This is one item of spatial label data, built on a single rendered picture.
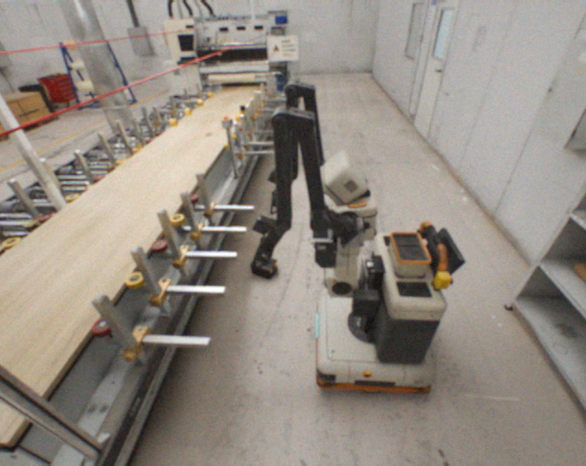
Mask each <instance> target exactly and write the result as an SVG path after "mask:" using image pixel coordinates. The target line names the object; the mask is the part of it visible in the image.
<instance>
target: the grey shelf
mask: <svg viewBox="0 0 586 466"><path fill-rule="evenodd" d="M585 191H586V180H585V181H584V183H583V185H582V186H581V188H580V190H579V191H578V193H577V194H576V196H575V198H574V199H573V201H572V202H571V204H570V205H569V207H568V209H567V210H566V211H565V213H564V214H563V216H562V218H561V219H560V221H559V222H558V224H557V225H556V227H555V229H554V231H553V232H552V234H551V235H550V237H549V238H548V240H547V241H546V242H545V244H544V245H543V247H542V249H541V251H540V252H539V254H538V255H537V257H536V258H535V260H534V261H533V263H532V265H531V267H530V268H529V270H528V271H527V273H526V275H525V276H524V277H523V278H522V280H521V281H520V283H519V285H518V287H517V288H516V290H515V291H514V293H513V294H512V296H511V298H510V299H509V301H508V302H507V304H505V306H504V307H505V308H506V310H507V311H512V310H513V308H512V307H511V304H512V303H513V301H514V303H515V304H516V305H517V307H518V308H519V310H520V312H521V313H522V314H523V315H524V317H525V318H526V319H527V320H528V321H529V323H530V324H531V326H532V328H533V329H534V331H535V333H536V335H537V337H538V338H539V339H540V341H541V343H542V344H543V346H544V348H545V349H546V351H547V352H548V354H549V355H550V357H551V358H552V360H553V361H554V363H555V365H556V366H557V368H558V369H559V371H560V372H561V374H562V375H563V376H564V377H565V379H566V380H567V382H568V384H569V385H570V386H571V388H572V389H573V391H574V392H575V394H576V395H577V397H578V398H579V400H580V402H581V403H582V405H583V406H584V408H585V409H586V282H585V281H584V280H583V279H582V278H581V277H580V276H578V275H577V274H576V273H575V272H574V271H573V267H574V266H575V265H577V264H580V263H586V192H585ZM584 193H585V194H584ZM583 194H584V195H583ZM582 196H583V197H582ZM581 197H582V198H581ZM580 199H581V200H580ZM578 202H579V203H578ZM576 205H577V206H576ZM575 207H576V208H575ZM574 208H575V209H574ZM566 221H567V222H566ZM565 223H566V224H565ZM564 224H565V225H564ZM561 228H562V229H561ZM560 229H561V230H560ZM559 231H560V232H559ZM558 232H559V233H558ZM557 234H558V235H557ZM555 237H556V238H555ZM552 242H553V243H552ZM550 245H551V246H550ZM549 247H550V248H549ZM548 248H549V249H548ZM547 250H548V251H547ZM536 266H537V267H536ZM535 267H536V268H535ZM534 269H535V270H534ZM527 280H528V281H527ZM525 283H526V284H525ZM524 285H525V286H524ZM523 286H524V287H523Z"/></svg>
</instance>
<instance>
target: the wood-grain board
mask: <svg viewBox="0 0 586 466"><path fill-rule="evenodd" d="M254 91H259V92H261V91H262V90H261V88H233V89H221V90H220V91H218V92H217V93H215V94H214V98H209V99H207V100H206V101H205V102H204V103H203V106H198V107H197V108H195V109H194V110H193V111H191V112H192V114H191V116H184V117H183V118H182V119H180V120H179V121H178V122H177V127H171V128H170V129H168V130H167V131H165V132H164V133H163V134H161V135H160V136H159V137H157V138H156V139H155V140H153V141H152V142H150V143H149V144H148V145H146V146H145V147H144V148H143V149H141V150H140V151H139V152H137V153H136V154H134V155H133V156H132V157H130V158H129V159H128V160H127V161H126V162H125V163H123V164H122V165H121V166H119V167H118V168H116V169H115V170H114V171H113V172H111V173H110V174H109V175H107V176H106V177H105V178H103V179H102V180H100V181H99V182H98V183H96V184H95V185H94V186H92V187H91V188H90V189H88V190H87V191H85V192H84V193H83V194H82V195H80V196H79V197H78V198H77V199H76V200H75V201H73V202H72V203H70V204H69V205H68V206H66V207H65V208H64V209H62V210H61V211H60V212H58V213H57V214H56V215H54V216H53V217H52V218H50V219H49V220H48V221H46V222H45V223H44V224H42V225H41V226H40V227H38V228H37V229H35V230H34V231H33V232H31V233H30V234H29V235H28V236H27V237H26V238H24V239H23V240H22V241H20V242H19V243H18V244H16V245H15V246H14V247H12V248H11V249H10V250H8V251H7V252H5V253H4V254H3V255H1V256H0V364H1V365H2V366H4V367H5V368H6V369H7V370H8V371H9V372H10V373H12V374H13V375H15V376H16V377H17V378H18V379H20V380H21V381H22V382H24V383H25V384H26V385H27V386H29V387H30V388H31V389H33V390H34V391H35V392H37V393H38V394H39V395H40V396H42V397H43V398H44V399H47V398H48V397H49V396H50V394H51V393H52V391H53V390H54V389H55V387H56V385H57V384H58V383H59V381H60V380H61V378H62V377H63V376H64V374H65V373H66V371H67V369H68V368H69V367H70V365H71V364H72V362H73V361H75V359H76V358H77V356H78V355H79V353H80V352H81V350H82V349H83V347H84V346H85V345H86V343H87V342H88V340H89V339H90V338H91V336H92V334H93V332H92V325H93V324H94V323H95V322H96V321H97V320H98V319H100V318H102V316H101V315H100V314H99V313H98V312H97V310H96V309H95V307H94V306H93V305H92V301H93V299H94V298H95V297H96V296H97V295H98V294H99V295H107V296H108V298H109V299H110V301H111V302H112V303H113V304H115V303H116V301H117V299H118V298H119V297H120V295H121V294H122V292H123V291H124V289H125V288H126V287H127V283H126V279H127V277H128V276H130V275H131V274H134V273H137V272H138V270H139V268H138V266H137V265H136V263H135V262H134V260H133V258H132V256H131V254H130V251H131V250H132V249H133V248H134V247H142V248H143V250H144V252H145V254H146V256H147V257H148V256H149V254H150V253H151V252H152V248H151V245H152V244H153V243H154V242H155V241H157V240H159V239H161V237H162V236H163V235H164V231H163V229H162V227H161V224H160V222H159V219H158V217H157V214H156V213H157V212H158V210H159V209H166V211H167V213H168V216H169V218H171V217H172V216H173V215H178V213H179V212H180V210H181V209H182V208H183V204H182V201H181V199H180V196H179V194H180V193H181V191H187V192H188V193H189V195H191V194H192V193H193V192H194V191H195V190H196V189H197V187H198V182H197V179H196V176H195V175H196V174H197V172H202V173H203V177H205V175H206V174H207V173H208V171H209V170H210V168H211V167H212V166H213V164H214V162H215V161H216V160H217V158H218V157H219V155H220V154H221V152H222V151H223V150H224V149H225V144H226V143H227V137H226V129H223V127H222V122H221V119H222V118H223V117H231V118H232V120H233V127H232V128H231V133H232V134H235V128H234V123H235V122H238V125H239V126H241V122H240V121H236V120H235V114H240V112H239V106H240V105H244V104H250V99H253V100H254V94H253V92H254ZM207 133H212V134H213V136H205V135H206V134H207ZM30 422H31V421H29V420H28V419H26V418H25V417H23V416H22V415H20V414H19V413H17V412H16V411H14V410H12V409H11V408H9V407H8V406H7V405H6V404H4V403H3V402H1V401H0V446H8V447H14V445H15V444H16V442H17V441H18V439H19V438H20V436H21V435H22V434H23V432H24V431H25V429H26V428H27V426H28V425H29V424H30Z"/></svg>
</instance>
